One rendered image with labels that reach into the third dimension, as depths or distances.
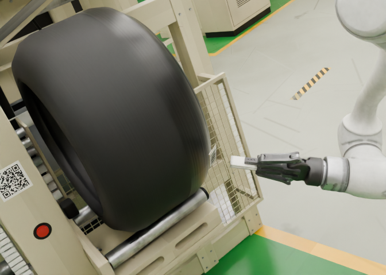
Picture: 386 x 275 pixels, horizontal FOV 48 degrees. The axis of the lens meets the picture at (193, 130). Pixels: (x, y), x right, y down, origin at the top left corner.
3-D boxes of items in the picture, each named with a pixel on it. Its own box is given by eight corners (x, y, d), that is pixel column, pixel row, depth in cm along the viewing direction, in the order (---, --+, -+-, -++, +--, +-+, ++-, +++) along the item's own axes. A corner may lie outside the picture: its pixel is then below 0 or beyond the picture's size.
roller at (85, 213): (66, 216, 135) (68, 219, 139) (74, 227, 134) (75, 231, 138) (155, 158, 149) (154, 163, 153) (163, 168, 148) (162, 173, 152)
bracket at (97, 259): (114, 294, 111) (98, 268, 106) (65, 231, 143) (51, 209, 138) (124, 286, 112) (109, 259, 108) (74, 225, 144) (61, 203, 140)
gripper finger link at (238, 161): (256, 169, 112) (257, 167, 112) (230, 166, 113) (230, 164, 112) (257, 159, 114) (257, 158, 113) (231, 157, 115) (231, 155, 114)
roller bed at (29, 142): (15, 229, 144) (-33, 157, 131) (6, 213, 156) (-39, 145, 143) (68, 197, 152) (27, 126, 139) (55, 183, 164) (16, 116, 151)
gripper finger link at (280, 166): (299, 175, 111) (300, 172, 109) (255, 169, 111) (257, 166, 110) (299, 162, 113) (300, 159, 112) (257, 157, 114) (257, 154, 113)
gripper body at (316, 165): (326, 175, 106) (288, 171, 107) (318, 193, 113) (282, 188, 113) (324, 151, 111) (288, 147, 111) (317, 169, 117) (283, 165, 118)
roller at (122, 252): (109, 268, 111) (99, 255, 113) (111, 274, 115) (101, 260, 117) (210, 194, 125) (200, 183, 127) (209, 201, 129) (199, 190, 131)
